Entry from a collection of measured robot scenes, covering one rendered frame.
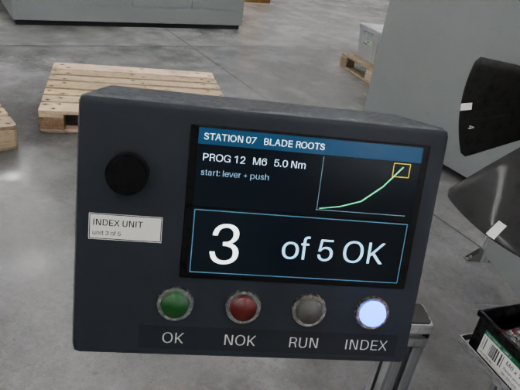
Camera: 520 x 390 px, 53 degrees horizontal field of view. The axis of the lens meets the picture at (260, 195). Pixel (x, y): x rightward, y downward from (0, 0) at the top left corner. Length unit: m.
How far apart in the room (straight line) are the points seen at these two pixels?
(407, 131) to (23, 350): 1.71
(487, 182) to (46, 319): 1.56
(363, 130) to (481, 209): 0.66
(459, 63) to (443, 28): 0.26
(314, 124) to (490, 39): 3.11
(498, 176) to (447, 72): 2.63
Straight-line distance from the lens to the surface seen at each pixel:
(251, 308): 0.39
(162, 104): 0.36
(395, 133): 0.39
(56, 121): 3.43
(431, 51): 3.73
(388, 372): 0.57
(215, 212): 0.37
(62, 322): 2.04
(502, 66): 1.27
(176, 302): 0.39
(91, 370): 1.87
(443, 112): 3.66
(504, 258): 2.66
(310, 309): 0.40
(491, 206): 1.02
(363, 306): 0.42
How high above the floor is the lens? 1.38
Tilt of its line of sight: 29 degrees down
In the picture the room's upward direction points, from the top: 9 degrees clockwise
